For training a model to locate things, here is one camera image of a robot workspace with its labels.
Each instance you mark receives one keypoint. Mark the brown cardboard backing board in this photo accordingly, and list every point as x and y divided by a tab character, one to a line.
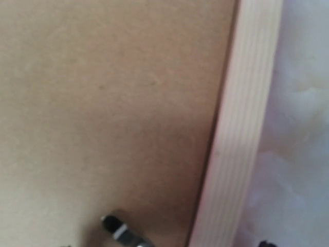
106	107

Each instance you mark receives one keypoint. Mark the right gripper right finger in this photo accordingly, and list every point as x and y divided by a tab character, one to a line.
266	243

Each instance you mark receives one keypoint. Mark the wooden picture frame pink edge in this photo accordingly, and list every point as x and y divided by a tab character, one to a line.
241	111

